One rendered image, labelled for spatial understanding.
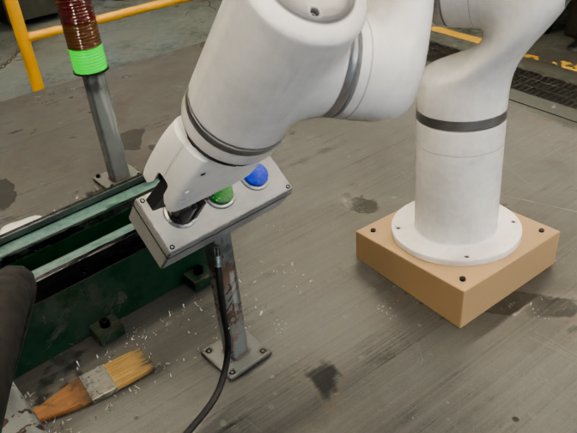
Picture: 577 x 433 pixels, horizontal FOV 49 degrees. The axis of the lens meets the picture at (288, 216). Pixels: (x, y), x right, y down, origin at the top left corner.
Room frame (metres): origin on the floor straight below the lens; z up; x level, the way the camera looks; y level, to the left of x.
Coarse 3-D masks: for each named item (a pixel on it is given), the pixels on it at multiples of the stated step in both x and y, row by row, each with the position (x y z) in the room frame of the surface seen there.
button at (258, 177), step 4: (260, 164) 0.62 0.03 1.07; (256, 168) 0.62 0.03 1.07; (260, 168) 0.62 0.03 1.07; (264, 168) 0.62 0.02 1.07; (252, 172) 0.61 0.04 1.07; (256, 172) 0.61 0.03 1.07; (260, 172) 0.61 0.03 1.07; (264, 172) 0.62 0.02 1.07; (248, 176) 0.61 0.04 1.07; (252, 176) 0.61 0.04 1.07; (256, 176) 0.61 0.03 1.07; (260, 176) 0.61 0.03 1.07; (264, 176) 0.61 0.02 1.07; (248, 180) 0.60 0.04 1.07; (252, 180) 0.60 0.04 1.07; (256, 180) 0.60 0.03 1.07; (260, 180) 0.61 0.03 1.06; (264, 180) 0.61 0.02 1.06; (252, 184) 0.60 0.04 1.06; (256, 184) 0.60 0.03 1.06; (260, 184) 0.60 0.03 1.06
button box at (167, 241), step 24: (240, 192) 0.59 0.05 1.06; (264, 192) 0.60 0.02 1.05; (288, 192) 0.62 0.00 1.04; (144, 216) 0.54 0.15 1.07; (168, 216) 0.54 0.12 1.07; (216, 216) 0.56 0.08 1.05; (240, 216) 0.57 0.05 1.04; (144, 240) 0.55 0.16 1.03; (168, 240) 0.52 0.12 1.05; (192, 240) 0.53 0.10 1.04; (168, 264) 0.54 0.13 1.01
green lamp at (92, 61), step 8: (96, 48) 1.09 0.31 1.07; (72, 56) 1.08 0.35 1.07; (80, 56) 1.08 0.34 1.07; (88, 56) 1.08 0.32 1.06; (96, 56) 1.08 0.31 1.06; (104, 56) 1.10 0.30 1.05; (72, 64) 1.09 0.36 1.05; (80, 64) 1.08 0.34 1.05; (88, 64) 1.08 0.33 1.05; (96, 64) 1.08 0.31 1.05; (104, 64) 1.10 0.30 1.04; (80, 72) 1.08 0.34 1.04; (88, 72) 1.08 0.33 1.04; (96, 72) 1.08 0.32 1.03
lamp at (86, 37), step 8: (80, 24) 1.08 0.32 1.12; (88, 24) 1.09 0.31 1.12; (96, 24) 1.10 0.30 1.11; (64, 32) 1.08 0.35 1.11; (72, 32) 1.08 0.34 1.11; (80, 32) 1.08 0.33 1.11; (88, 32) 1.08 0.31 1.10; (96, 32) 1.10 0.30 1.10; (72, 40) 1.08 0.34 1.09; (80, 40) 1.08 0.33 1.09; (88, 40) 1.08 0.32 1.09; (96, 40) 1.09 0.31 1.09; (72, 48) 1.08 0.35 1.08; (80, 48) 1.08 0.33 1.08; (88, 48) 1.08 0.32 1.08
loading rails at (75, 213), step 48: (96, 192) 0.84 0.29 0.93; (144, 192) 0.85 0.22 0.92; (0, 240) 0.74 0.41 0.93; (48, 240) 0.75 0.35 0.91; (96, 240) 0.73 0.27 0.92; (48, 288) 0.64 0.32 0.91; (96, 288) 0.68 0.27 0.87; (144, 288) 0.72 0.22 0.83; (192, 288) 0.74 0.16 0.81; (48, 336) 0.63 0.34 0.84; (96, 336) 0.64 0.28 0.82
